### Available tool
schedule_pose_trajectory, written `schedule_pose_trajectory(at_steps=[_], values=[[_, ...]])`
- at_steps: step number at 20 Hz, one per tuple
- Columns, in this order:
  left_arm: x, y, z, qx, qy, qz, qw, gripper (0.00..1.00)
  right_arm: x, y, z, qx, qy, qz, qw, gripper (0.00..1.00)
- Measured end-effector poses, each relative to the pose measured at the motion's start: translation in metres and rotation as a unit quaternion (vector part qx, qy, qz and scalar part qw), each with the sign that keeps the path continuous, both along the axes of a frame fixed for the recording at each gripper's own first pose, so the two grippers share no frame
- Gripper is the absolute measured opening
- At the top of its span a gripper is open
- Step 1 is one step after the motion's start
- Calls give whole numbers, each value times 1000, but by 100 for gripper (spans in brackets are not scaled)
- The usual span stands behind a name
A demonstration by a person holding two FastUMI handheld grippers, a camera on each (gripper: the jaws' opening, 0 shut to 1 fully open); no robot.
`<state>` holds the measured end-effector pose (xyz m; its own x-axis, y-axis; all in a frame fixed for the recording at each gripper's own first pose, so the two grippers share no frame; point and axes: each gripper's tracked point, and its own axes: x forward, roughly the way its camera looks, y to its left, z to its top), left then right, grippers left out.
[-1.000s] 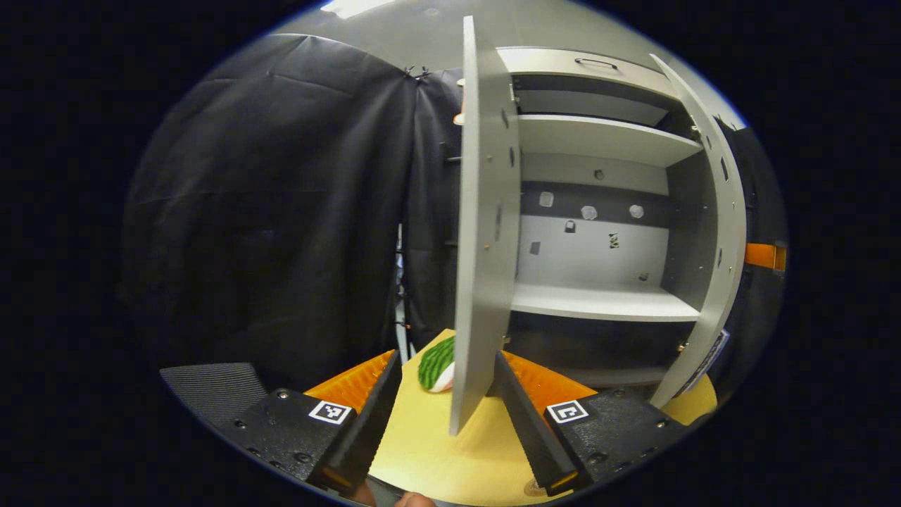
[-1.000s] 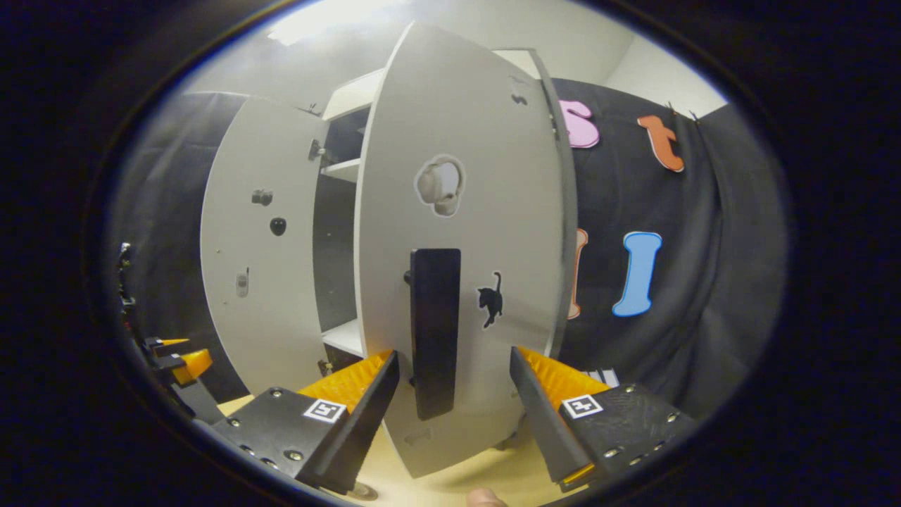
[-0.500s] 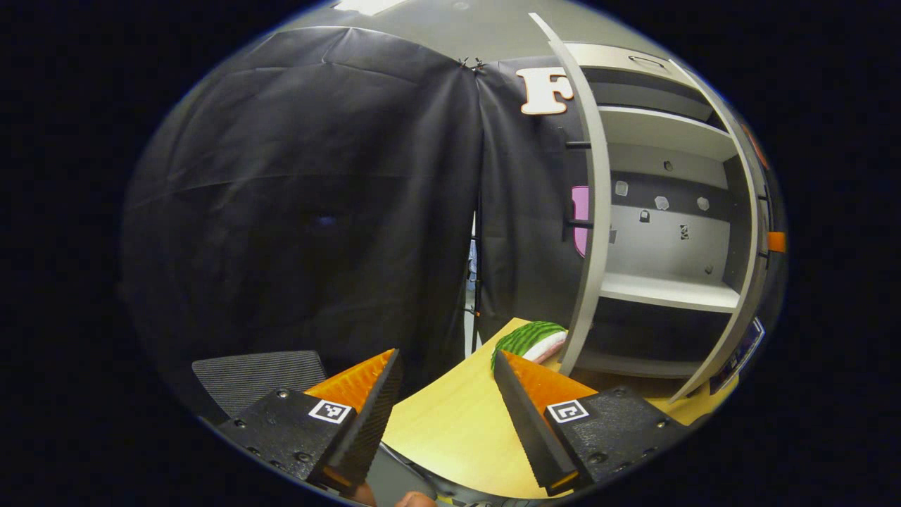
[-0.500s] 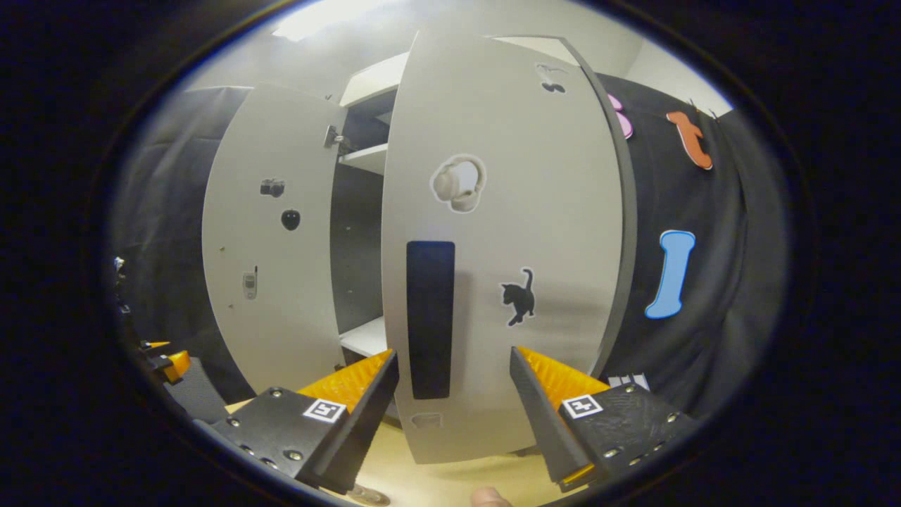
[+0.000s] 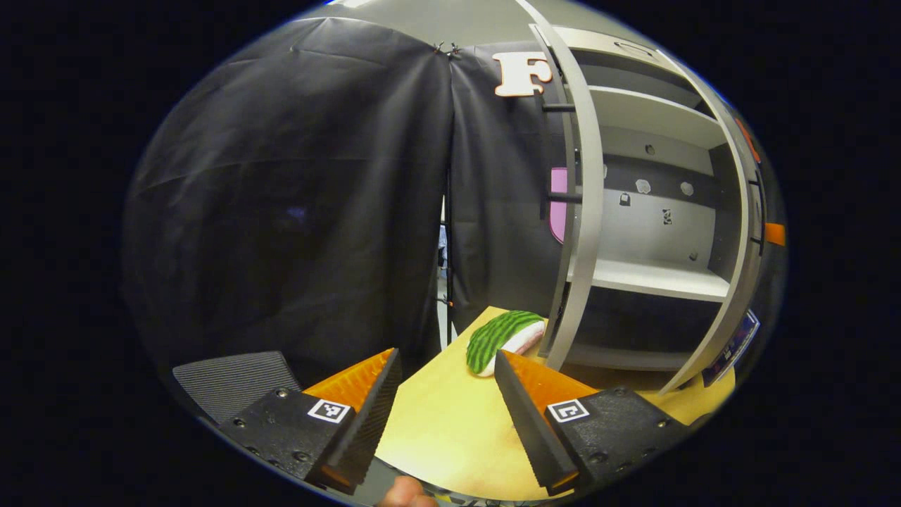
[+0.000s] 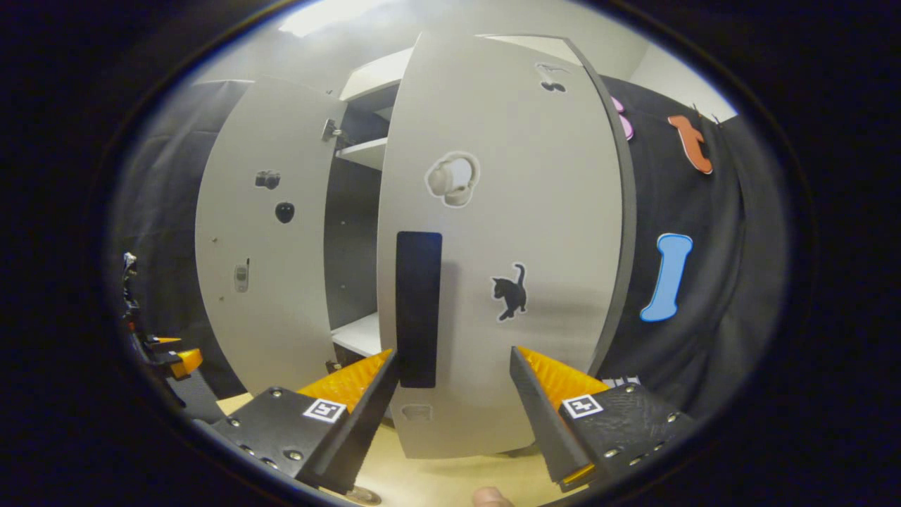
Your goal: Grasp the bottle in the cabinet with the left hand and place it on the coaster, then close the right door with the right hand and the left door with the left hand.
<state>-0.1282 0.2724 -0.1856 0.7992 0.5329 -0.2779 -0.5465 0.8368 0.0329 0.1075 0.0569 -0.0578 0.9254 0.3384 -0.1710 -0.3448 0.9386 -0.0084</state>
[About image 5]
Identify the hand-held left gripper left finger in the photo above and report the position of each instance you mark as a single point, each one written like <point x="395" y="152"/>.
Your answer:
<point x="369" y="422"/>

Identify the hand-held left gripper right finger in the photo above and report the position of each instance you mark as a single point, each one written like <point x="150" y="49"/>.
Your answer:
<point x="531" y="429"/>

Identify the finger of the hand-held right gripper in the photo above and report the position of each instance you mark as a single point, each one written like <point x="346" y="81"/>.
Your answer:
<point x="774" y="234"/>

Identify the grey and white cabinet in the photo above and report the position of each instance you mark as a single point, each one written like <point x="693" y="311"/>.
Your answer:
<point x="654" y="278"/>

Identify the white cabinet drawer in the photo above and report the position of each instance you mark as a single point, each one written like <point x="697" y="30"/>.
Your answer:
<point x="598" y="42"/>

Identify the watermelon slice toy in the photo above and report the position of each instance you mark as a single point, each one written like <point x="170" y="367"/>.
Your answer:
<point x="500" y="334"/>

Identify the colourful printed card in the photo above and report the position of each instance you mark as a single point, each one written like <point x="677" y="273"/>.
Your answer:
<point x="732" y="345"/>

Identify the black backdrop stand pole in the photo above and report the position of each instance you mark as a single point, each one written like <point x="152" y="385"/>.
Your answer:
<point x="448" y="282"/>

